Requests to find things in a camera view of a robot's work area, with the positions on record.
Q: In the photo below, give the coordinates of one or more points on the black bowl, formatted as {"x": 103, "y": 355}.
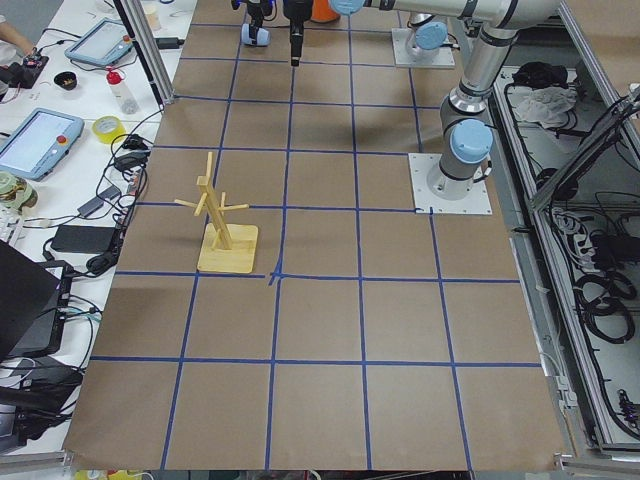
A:
{"x": 66, "y": 80}

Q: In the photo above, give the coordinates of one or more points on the light blue plastic cup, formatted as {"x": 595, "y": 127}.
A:
{"x": 252, "y": 35}

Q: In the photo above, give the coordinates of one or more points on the teach pendant far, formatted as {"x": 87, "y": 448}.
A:
{"x": 103, "y": 45}

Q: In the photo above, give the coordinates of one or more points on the yellow tape roll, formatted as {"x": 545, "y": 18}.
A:
{"x": 108, "y": 129}

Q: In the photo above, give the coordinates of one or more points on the teach pendant near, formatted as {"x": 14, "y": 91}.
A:
{"x": 39, "y": 143}

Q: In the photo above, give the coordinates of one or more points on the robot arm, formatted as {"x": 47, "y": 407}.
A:
{"x": 467, "y": 140}
{"x": 506, "y": 15}

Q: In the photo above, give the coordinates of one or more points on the clear squeeze bottle red cap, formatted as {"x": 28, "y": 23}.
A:
{"x": 124, "y": 97}

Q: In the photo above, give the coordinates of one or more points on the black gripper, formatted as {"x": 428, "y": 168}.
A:
{"x": 296, "y": 15}

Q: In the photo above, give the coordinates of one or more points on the black laptop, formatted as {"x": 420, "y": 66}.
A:
{"x": 33, "y": 298}

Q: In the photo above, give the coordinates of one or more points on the teach pendant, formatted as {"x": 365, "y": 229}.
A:
{"x": 103, "y": 45}
{"x": 39, "y": 143}

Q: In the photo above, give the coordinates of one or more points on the wooden cup tree stand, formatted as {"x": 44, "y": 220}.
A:
{"x": 226, "y": 247}

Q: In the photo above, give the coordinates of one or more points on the black power adapter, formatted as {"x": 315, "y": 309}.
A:
{"x": 82, "y": 239}

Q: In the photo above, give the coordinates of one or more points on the white crumpled cloth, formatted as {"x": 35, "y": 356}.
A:
{"x": 548, "y": 107}

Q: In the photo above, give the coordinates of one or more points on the orange can with grey lid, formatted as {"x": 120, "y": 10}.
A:
{"x": 322, "y": 12}

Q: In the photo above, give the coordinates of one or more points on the aluminium frame post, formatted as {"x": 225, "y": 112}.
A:
{"x": 132, "y": 15}

